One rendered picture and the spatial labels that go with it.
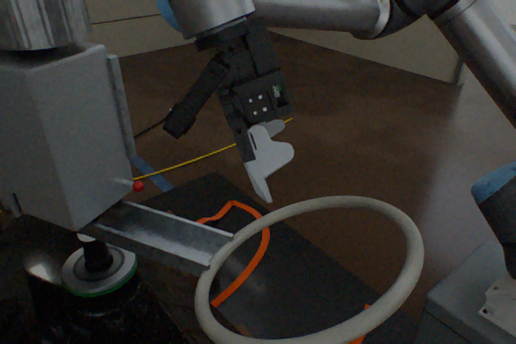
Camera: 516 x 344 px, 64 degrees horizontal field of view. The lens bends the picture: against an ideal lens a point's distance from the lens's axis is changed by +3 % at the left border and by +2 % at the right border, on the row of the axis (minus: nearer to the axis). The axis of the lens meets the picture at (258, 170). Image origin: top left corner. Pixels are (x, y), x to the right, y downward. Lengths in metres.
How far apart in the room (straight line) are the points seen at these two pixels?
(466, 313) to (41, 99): 1.21
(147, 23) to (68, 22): 5.63
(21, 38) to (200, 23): 0.54
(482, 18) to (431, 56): 4.71
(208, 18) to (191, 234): 0.74
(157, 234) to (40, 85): 0.46
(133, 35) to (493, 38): 5.81
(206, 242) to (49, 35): 0.59
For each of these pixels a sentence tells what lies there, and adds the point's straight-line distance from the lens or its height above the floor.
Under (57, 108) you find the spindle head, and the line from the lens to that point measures 1.00.
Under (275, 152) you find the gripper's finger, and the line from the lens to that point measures 0.48.
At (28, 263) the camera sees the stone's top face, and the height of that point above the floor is 0.82.
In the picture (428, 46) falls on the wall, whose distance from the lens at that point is 5.75.
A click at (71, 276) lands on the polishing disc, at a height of 0.88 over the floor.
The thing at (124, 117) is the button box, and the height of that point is 1.36.
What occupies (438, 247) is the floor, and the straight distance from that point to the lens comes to 2.89.
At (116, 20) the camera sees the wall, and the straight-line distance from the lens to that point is 6.39.
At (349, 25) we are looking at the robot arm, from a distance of 0.95.
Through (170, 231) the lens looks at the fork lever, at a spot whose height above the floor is 1.08.
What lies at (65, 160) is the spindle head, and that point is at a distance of 1.05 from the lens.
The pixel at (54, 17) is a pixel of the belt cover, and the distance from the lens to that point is 0.95.
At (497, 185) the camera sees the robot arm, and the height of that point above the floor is 1.21.
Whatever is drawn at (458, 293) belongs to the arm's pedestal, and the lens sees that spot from 1.41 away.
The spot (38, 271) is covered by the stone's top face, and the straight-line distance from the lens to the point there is 1.54.
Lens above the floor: 1.81
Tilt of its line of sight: 33 degrees down
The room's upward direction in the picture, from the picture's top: straight up
